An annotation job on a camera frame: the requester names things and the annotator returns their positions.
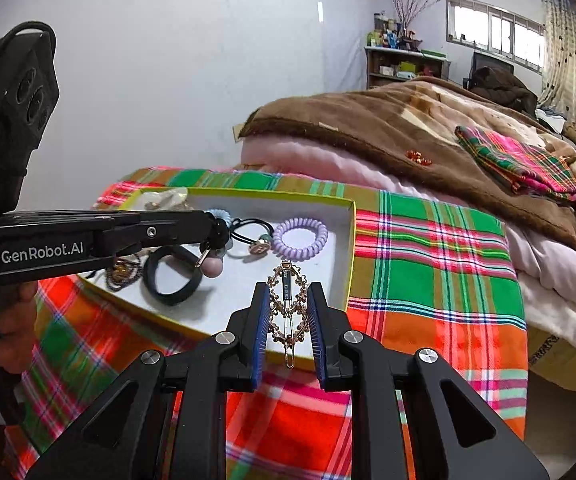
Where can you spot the brown cardboard box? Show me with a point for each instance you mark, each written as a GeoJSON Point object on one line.
{"type": "Point", "coordinates": [557, 360]}

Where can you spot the yellow-green cardboard box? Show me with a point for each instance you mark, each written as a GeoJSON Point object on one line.
{"type": "Point", "coordinates": [328, 270]}

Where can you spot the plaid bed sheet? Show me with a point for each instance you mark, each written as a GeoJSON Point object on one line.
{"type": "Point", "coordinates": [417, 285]}

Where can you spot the dry branches in vase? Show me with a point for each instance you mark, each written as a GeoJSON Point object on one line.
{"type": "Point", "coordinates": [410, 7]}

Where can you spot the patterned curtain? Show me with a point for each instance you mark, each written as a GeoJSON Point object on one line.
{"type": "Point", "coordinates": [562, 50]}

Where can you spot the clutter of bottles on shelf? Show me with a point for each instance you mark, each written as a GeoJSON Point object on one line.
{"type": "Point", "coordinates": [387, 37]}

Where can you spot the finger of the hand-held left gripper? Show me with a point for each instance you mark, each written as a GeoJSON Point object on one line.
{"type": "Point", "coordinates": [168, 230]}

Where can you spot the folded plaid cloth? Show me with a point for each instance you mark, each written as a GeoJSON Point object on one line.
{"type": "Point", "coordinates": [517, 160]}

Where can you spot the black monitor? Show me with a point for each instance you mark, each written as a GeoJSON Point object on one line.
{"type": "Point", "coordinates": [482, 60]}

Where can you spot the small orange ornament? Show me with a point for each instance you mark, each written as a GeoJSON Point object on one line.
{"type": "Point", "coordinates": [417, 157]}

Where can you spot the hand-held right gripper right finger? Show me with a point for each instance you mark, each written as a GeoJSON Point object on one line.
{"type": "Point", "coordinates": [318, 332]}

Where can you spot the wooden shelf unit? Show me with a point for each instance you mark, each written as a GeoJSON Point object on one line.
{"type": "Point", "coordinates": [382, 60]}

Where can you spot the black leather band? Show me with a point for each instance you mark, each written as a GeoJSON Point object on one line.
{"type": "Point", "coordinates": [168, 300]}

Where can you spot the small dark hair pin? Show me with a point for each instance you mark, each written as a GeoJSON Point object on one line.
{"type": "Point", "coordinates": [202, 258]}

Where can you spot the brown fleece blanket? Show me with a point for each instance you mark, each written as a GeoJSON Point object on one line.
{"type": "Point", "coordinates": [367, 120]}

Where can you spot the person's left hand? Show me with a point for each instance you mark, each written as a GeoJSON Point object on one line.
{"type": "Point", "coordinates": [15, 310]}

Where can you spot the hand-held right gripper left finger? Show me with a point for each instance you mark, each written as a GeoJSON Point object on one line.
{"type": "Point", "coordinates": [263, 330]}

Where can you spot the window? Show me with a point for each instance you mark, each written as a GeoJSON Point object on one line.
{"type": "Point", "coordinates": [497, 30]}

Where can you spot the pale pink quilt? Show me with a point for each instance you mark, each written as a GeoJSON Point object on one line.
{"type": "Point", "coordinates": [318, 160]}

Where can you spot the gold ornate hair clip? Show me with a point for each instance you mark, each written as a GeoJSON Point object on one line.
{"type": "Point", "coordinates": [286, 276]}

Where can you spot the black jacket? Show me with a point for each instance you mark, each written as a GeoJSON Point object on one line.
{"type": "Point", "coordinates": [502, 90]}

